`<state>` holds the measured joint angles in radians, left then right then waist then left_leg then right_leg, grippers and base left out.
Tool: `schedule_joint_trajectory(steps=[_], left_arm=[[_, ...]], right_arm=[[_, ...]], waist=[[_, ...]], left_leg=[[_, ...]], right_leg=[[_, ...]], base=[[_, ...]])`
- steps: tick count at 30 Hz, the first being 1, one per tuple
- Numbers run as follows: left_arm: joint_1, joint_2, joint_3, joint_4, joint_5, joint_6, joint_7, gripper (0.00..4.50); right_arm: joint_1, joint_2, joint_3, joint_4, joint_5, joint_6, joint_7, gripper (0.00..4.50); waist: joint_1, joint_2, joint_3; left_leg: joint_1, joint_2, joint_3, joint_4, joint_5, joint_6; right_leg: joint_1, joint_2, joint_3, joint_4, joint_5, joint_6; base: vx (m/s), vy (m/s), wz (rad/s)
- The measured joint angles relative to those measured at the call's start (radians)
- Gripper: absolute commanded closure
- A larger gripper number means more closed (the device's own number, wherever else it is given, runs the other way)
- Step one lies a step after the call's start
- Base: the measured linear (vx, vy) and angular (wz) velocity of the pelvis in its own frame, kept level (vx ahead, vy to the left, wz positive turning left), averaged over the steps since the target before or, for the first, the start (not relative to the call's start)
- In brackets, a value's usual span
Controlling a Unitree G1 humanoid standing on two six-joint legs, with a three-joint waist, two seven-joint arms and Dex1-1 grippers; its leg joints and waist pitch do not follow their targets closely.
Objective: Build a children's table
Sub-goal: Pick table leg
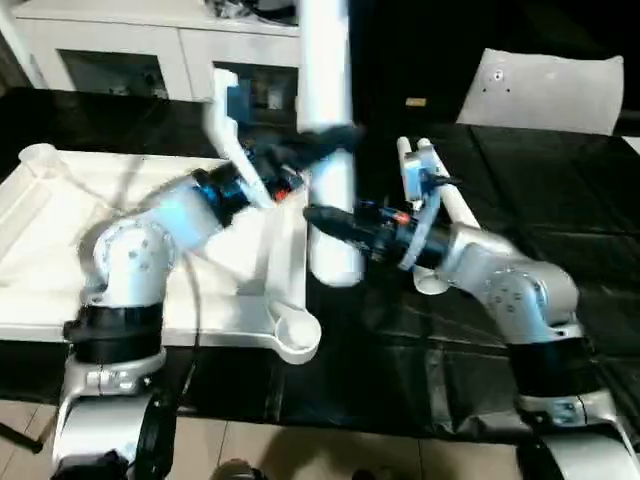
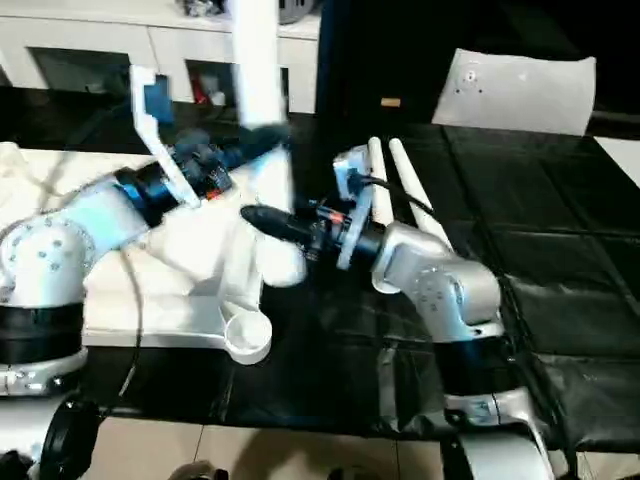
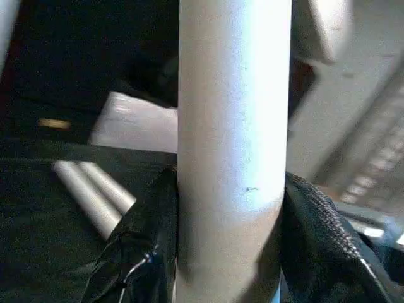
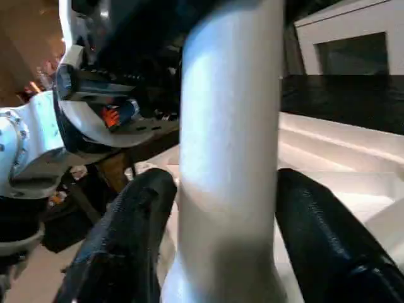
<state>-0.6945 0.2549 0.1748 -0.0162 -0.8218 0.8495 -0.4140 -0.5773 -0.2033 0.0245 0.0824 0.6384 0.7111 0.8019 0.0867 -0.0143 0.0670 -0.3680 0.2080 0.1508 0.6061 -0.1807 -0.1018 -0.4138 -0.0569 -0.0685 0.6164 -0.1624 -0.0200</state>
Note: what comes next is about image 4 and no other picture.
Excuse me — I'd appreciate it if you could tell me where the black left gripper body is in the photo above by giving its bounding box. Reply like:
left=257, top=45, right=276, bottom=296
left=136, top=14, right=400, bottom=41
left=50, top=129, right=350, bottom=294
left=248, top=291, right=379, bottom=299
left=73, top=0, right=253, bottom=124

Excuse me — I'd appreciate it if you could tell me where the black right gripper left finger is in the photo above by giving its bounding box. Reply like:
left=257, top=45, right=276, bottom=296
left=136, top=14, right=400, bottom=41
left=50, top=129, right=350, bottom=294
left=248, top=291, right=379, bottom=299
left=54, top=167, right=177, bottom=303

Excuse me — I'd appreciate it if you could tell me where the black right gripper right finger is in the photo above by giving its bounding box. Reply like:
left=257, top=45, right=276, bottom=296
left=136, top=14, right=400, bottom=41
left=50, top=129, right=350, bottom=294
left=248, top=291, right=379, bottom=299
left=275, top=167, right=404, bottom=303

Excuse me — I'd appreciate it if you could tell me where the white plastic table top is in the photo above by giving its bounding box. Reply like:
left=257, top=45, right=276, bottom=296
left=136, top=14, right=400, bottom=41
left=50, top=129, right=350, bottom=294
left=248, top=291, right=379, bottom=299
left=133, top=110, right=404, bottom=303

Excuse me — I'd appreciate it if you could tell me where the white plastic table leg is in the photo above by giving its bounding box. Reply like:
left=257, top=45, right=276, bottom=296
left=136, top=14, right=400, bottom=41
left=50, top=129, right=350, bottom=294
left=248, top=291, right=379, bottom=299
left=161, top=0, right=288, bottom=303

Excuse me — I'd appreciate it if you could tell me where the white cabinet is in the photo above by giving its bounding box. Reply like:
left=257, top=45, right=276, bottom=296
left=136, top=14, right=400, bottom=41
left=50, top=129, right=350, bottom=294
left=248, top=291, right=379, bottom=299
left=294, top=0, right=404, bottom=76

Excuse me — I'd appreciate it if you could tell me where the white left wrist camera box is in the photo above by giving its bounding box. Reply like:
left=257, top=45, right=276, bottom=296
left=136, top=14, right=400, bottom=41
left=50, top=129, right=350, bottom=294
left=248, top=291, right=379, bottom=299
left=54, top=0, right=181, bottom=151

